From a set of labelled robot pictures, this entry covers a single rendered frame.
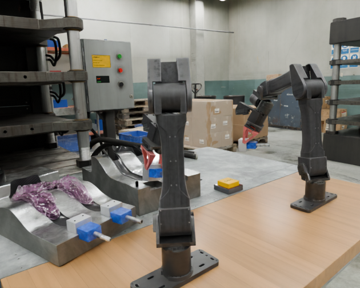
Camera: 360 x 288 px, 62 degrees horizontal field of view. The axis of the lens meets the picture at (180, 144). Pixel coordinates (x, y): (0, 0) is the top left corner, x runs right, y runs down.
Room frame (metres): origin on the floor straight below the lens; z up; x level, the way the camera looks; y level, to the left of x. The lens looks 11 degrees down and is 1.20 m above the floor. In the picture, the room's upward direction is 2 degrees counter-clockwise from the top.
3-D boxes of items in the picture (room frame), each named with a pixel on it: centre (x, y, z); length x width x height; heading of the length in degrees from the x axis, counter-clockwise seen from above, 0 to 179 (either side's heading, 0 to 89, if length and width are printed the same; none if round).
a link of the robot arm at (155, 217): (0.59, 0.02, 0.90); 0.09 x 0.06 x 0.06; 93
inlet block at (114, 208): (0.76, 0.16, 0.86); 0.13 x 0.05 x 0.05; 55
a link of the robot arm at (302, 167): (0.96, -0.45, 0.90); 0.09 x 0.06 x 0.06; 104
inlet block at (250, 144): (1.29, -0.33, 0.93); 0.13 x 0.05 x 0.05; 65
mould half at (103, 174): (1.16, 0.18, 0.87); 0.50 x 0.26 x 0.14; 37
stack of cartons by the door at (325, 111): (6.95, -3.46, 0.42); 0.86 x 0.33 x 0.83; 33
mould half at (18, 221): (0.87, 0.42, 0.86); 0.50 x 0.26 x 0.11; 55
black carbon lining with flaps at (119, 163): (1.14, 0.18, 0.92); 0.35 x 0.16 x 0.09; 37
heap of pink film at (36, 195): (0.87, 0.41, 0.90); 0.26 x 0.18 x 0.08; 55
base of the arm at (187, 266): (0.58, 0.02, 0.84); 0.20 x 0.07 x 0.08; 129
